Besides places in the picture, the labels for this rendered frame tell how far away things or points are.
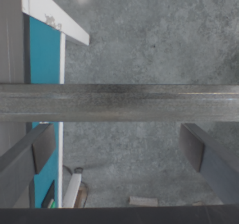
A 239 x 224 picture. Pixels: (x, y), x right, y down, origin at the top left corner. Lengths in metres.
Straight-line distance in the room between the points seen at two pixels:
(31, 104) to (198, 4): 1.03
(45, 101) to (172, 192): 1.29
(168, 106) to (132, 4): 0.84
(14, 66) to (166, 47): 0.87
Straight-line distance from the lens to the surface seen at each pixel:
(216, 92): 0.32
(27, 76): 0.32
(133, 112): 0.26
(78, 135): 1.14
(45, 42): 0.39
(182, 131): 0.17
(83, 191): 1.39
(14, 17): 0.32
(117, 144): 1.15
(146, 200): 1.44
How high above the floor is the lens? 1.01
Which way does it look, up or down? 75 degrees down
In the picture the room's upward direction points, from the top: 174 degrees clockwise
